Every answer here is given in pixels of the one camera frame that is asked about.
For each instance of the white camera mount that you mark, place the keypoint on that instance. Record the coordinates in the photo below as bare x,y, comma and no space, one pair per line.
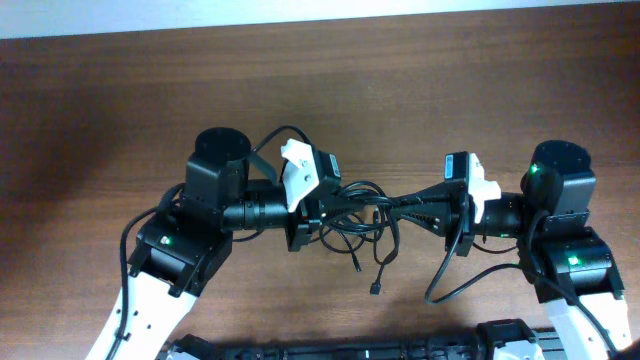
480,189
300,176

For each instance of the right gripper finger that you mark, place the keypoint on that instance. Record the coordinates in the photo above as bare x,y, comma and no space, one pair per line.
434,218
435,193

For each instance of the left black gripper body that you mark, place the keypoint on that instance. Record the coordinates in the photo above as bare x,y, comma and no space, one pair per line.
303,219

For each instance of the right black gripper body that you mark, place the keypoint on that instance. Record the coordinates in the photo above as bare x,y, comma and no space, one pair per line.
467,236

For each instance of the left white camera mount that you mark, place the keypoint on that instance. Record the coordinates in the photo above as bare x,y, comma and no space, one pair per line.
300,176

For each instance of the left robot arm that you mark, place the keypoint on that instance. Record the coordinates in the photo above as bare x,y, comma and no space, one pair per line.
185,239

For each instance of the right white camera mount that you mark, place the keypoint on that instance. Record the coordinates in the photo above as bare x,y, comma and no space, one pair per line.
480,189

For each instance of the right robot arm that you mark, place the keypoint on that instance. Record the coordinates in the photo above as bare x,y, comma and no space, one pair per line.
572,270

